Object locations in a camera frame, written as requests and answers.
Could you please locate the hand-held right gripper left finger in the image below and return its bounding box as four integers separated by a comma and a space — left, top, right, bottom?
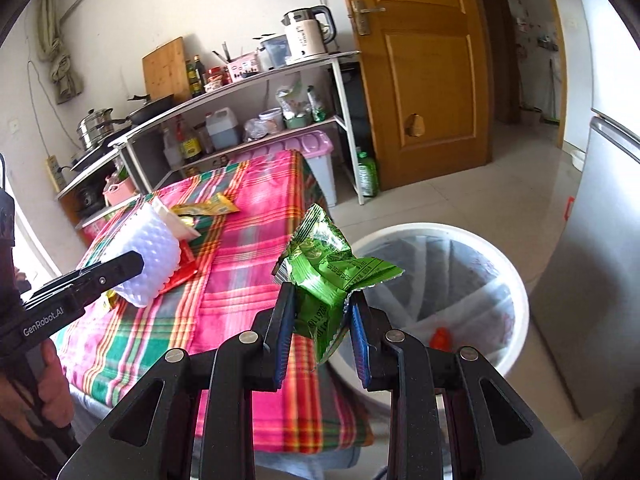
60, 282, 301, 480

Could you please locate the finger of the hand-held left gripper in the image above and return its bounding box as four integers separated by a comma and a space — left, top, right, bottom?
22, 251, 147, 307

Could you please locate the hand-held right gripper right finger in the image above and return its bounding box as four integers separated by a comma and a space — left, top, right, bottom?
347, 292, 583, 480

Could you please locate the white foam fruit net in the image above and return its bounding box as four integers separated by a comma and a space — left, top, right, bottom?
116, 199, 182, 308

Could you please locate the green snack packet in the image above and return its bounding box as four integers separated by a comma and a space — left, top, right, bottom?
272, 203, 405, 373

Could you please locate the white round trash bin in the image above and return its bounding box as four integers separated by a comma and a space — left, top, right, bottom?
330, 223, 530, 397

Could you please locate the person's left hand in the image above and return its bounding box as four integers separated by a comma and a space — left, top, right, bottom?
0, 340, 76, 441

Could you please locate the red snack packet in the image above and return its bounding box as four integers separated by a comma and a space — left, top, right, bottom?
159, 239, 200, 292

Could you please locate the pink plaid tablecloth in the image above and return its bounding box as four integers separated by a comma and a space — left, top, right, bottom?
52, 150, 376, 461

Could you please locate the pink plastic basket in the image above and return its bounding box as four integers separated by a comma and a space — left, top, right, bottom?
102, 175, 137, 207

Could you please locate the white wrapper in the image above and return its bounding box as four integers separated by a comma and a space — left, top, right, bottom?
151, 196, 202, 239

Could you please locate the power strip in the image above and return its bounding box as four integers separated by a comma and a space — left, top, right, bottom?
46, 155, 64, 192

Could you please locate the black induction cooker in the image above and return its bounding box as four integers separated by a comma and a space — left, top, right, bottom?
70, 146, 122, 172

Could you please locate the yellow snack packet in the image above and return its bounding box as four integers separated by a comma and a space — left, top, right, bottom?
170, 192, 241, 217

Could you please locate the clear plastic bottle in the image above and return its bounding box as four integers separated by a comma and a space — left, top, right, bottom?
161, 127, 184, 171

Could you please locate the steel steamer pot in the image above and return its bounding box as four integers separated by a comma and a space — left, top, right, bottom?
76, 107, 132, 152

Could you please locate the yellow label oil bottle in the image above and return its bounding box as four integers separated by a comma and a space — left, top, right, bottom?
177, 117, 203, 164

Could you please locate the green plastic bottle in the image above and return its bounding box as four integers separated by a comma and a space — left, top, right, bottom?
357, 152, 380, 199

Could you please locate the black frying pan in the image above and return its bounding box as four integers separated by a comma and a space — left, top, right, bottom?
126, 92, 177, 126

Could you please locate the white plastic jug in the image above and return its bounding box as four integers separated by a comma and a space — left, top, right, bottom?
205, 107, 240, 151

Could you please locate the clear plastic bag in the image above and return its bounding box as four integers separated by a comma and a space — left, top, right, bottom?
243, 117, 268, 142

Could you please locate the white plastic tub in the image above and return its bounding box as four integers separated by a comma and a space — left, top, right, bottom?
258, 107, 285, 134

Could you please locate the wooden cutting board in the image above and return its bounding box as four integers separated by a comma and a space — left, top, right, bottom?
142, 36, 193, 104

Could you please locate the green plastic bag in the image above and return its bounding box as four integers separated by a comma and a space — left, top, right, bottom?
306, 85, 329, 122

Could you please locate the bag of groceries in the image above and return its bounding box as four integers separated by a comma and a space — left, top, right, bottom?
276, 77, 315, 121

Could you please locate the silver refrigerator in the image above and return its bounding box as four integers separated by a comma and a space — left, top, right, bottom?
530, 0, 640, 421

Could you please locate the pink utensil holder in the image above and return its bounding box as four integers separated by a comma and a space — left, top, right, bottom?
225, 52, 261, 84

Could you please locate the white metal shelf rack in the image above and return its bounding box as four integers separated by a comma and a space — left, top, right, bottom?
55, 50, 369, 231

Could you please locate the wooden door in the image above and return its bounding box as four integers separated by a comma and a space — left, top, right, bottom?
334, 0, 493, 179

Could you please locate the clear plastic pitcher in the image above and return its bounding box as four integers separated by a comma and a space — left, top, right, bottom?
257, 34, 292, 71

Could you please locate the white electric kettle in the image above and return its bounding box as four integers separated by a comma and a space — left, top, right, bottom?
281, 5, 337, 59

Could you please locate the brass door handle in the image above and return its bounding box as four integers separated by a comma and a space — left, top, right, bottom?
350, 0, 387, 37

